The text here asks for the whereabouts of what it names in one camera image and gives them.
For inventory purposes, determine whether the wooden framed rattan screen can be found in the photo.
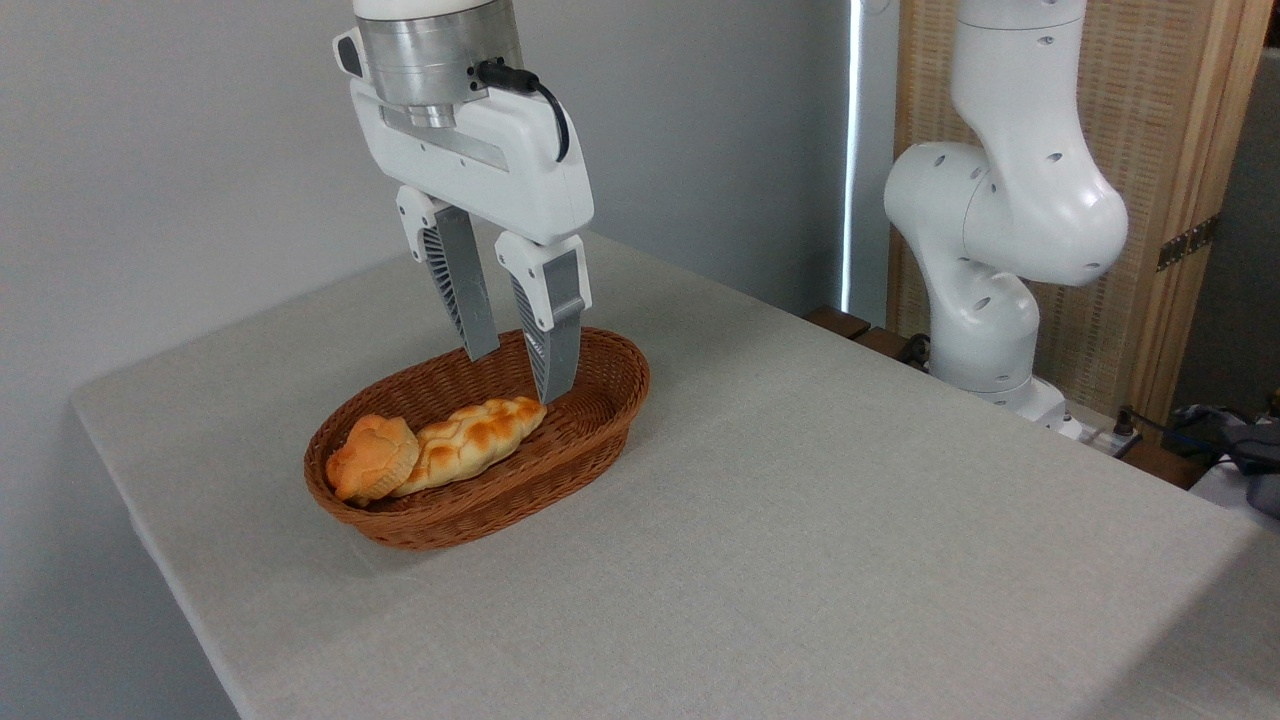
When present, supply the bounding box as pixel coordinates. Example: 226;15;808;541
887;0;1277;433

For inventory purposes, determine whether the grey linen tablecloth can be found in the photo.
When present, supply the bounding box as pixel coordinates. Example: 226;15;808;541
70;228;1280;720

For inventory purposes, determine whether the long braided bread loaf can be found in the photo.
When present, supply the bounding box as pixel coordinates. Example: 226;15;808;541
390;396;549;498

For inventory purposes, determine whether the dark grey bundle with cables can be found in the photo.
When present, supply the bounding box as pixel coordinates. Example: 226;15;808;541
1170;400;1280;519

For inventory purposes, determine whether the brown oval wicker basket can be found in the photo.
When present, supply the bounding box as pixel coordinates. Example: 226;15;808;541
303;326;652;552

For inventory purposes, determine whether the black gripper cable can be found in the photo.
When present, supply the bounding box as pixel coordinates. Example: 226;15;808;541
474;60;572;164

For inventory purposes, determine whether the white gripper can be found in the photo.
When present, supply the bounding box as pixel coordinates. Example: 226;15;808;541
348;78;596;406

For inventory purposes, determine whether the metal screen hinge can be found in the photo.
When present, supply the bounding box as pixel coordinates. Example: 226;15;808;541
1156;214;1222;273

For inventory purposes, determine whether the round orange bread roll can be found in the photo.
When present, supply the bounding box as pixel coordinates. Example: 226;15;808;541
325;414;421;506

